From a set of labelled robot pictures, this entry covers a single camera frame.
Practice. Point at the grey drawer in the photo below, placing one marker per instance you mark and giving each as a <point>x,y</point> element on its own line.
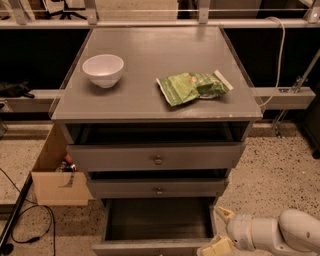
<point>156,157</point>
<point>156,226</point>
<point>157,188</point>

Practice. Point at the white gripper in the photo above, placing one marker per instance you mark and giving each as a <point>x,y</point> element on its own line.
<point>239,227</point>

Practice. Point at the grey middle drawer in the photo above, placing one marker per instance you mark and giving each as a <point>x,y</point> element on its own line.
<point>157,188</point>

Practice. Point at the metal frame rail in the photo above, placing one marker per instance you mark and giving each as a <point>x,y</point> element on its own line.
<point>25,18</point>

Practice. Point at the grey top drawer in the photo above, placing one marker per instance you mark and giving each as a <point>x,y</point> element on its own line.
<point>156,157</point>

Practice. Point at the white bowl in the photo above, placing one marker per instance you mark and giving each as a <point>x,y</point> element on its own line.
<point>103,70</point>

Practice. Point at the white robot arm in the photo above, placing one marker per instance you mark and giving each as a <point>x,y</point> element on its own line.
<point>294,233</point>

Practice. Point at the cardboard box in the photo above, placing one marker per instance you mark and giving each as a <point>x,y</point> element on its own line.
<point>53,186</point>

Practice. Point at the green snack bag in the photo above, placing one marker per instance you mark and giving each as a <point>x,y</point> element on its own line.
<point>186,87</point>

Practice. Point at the grey bottom drawer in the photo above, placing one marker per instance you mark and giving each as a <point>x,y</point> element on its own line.
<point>156,226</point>

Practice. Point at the grey wooden drawer cabinet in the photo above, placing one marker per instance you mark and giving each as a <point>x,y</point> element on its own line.
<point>135,112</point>

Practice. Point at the black object on left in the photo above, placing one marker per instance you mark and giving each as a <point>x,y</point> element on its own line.
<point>13,90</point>

